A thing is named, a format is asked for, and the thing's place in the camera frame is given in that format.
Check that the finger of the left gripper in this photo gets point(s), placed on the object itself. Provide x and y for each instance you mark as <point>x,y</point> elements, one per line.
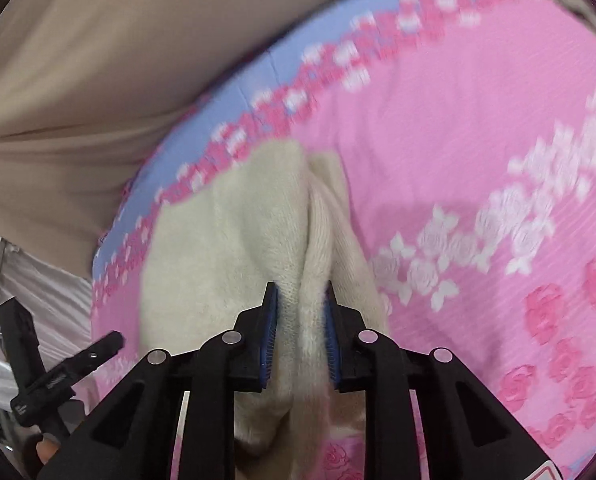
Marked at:
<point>88,360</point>

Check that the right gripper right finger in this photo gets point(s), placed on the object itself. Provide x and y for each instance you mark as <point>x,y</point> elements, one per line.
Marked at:
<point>426,415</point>

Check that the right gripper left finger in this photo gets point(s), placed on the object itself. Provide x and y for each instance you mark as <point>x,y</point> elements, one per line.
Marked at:
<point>173,416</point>

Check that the beige heart-pattern knit sweater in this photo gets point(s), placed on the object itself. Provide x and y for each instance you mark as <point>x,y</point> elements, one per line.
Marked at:
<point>282,216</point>

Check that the person's hand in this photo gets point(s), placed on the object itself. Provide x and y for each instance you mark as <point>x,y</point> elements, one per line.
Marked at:
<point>46,448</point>

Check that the beige curtain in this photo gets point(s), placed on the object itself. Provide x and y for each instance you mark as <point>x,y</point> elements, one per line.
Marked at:
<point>90,88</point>

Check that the pink floral bed sheet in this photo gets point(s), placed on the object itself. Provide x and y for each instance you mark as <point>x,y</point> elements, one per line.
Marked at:
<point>467,129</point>

